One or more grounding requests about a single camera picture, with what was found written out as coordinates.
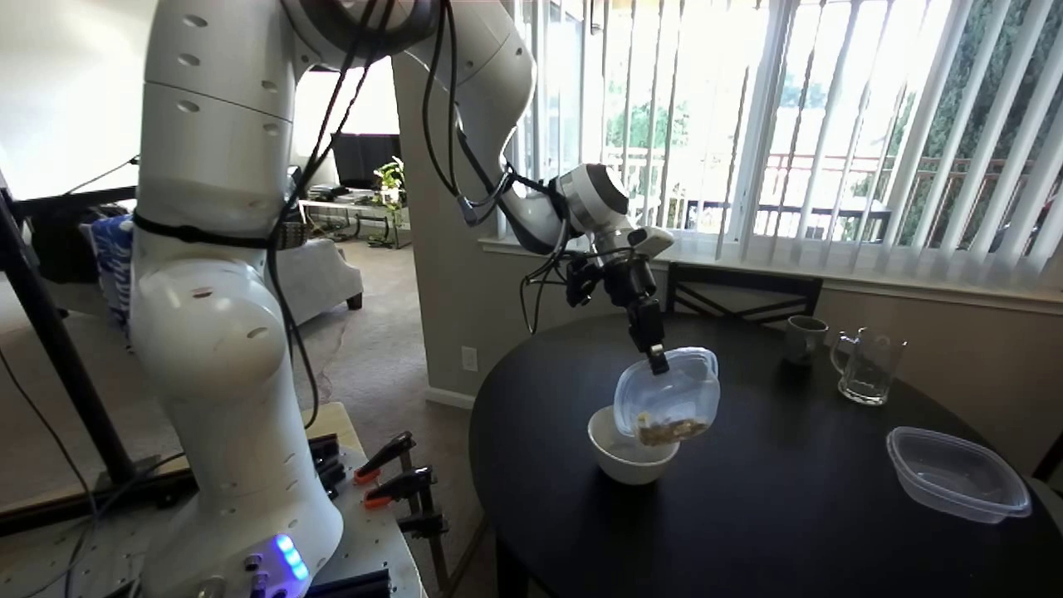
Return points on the white armchair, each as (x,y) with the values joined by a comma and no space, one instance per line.
(318,278)

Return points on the clear glass mug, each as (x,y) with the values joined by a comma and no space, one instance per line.
(865,365)

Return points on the empty clear plastic container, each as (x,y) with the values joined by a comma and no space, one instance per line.
(955,476)

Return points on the black orange clamp upper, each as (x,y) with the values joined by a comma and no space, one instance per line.
(397,446)

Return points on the black orange clamp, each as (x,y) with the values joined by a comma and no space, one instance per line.
(397,446)
(423,520)

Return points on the black chair far side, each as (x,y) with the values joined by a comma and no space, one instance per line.
(1043,473)

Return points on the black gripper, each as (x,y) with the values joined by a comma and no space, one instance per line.
(629,284)

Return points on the black orange clamp lower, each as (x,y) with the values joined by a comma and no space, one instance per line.
(423,520)

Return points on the transparent plastic bowl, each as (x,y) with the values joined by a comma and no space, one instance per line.
(690,391)

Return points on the white ceramic bowl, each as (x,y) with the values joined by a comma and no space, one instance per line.
(619,455)

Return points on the white vertical blinds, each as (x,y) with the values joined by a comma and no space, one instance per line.
(932,126)

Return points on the dark grey cup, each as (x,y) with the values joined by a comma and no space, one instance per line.
(800,340)

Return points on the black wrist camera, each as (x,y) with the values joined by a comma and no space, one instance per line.
(583,278)

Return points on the round black table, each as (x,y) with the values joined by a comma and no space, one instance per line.
(786,496)

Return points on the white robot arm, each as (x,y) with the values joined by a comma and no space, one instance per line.
(205,325)

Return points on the yellow food pieces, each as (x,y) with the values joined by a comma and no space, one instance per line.
(668,430)

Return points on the black chair near window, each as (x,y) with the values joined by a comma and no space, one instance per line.
(737,295)

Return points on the black tripod stand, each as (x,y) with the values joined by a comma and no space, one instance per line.
(127,482)

